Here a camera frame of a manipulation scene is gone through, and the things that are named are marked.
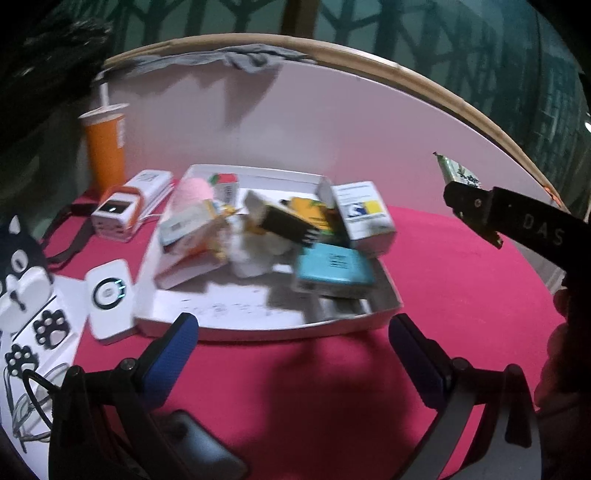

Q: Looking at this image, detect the black white cat print pad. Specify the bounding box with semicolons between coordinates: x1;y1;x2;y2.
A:
0;215;88;467

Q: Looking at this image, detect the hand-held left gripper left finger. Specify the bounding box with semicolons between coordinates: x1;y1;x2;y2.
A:
48;312;200;480

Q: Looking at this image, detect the light blue box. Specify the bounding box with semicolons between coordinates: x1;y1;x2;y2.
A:
293;244;376;298

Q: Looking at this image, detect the small white box red top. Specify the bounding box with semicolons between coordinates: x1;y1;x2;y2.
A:
210;172;241;206

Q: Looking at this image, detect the black plastic bag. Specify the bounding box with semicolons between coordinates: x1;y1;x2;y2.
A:
9;14;114;121

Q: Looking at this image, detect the bamboo chair rim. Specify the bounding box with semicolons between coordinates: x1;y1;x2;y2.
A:
102;34;573;213

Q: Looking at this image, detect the white orange charging station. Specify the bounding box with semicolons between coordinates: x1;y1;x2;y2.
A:
91;169;175;243

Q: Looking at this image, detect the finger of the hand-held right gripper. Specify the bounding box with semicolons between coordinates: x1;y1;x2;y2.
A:
443;181;504;250

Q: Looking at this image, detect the white round-ring wireless charger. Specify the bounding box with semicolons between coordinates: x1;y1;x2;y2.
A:
84;258;139;346

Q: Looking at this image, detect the white backing board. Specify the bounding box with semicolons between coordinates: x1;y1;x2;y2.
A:
99;58;568;296

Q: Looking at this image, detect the pink table cloth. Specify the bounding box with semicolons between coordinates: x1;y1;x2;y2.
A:
41;185;573;480

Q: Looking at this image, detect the white box blue edge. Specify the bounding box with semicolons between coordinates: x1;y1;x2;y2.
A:
159;200;218;250

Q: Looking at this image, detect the white shallow cardboard box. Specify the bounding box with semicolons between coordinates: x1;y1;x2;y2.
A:
134;164;403;342

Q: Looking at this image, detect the green lattice window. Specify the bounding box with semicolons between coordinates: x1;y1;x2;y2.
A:
51;0;591;217

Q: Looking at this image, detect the grey cloth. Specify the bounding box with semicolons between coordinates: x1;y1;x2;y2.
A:
95;42;319;84

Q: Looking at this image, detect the white box blue yellow print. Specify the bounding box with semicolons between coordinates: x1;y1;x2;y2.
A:
316;178;398;257

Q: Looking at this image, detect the orange drink cup with straw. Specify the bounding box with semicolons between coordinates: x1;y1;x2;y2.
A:
78;83;129;192

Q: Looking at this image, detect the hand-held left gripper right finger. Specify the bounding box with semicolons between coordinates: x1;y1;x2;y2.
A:
389;314;541;480

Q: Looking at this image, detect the dark grey phone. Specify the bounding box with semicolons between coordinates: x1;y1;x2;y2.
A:
152;411;250;480

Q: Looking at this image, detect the black plastic bracket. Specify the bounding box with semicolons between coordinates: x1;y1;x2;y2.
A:
41;203;100;268

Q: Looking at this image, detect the white plush toy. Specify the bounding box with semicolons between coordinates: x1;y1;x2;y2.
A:
217;212;296;278

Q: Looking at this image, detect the person's right hand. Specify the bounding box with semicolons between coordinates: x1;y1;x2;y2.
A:
534;286;591;418

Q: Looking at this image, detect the green snack packet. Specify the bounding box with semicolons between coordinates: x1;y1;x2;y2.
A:
433;152;483;189

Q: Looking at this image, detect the pink fluffy toy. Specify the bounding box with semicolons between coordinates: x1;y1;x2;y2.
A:
171;178;215;217

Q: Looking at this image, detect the black cable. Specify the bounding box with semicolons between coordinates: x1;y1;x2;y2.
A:
18;364;63;428

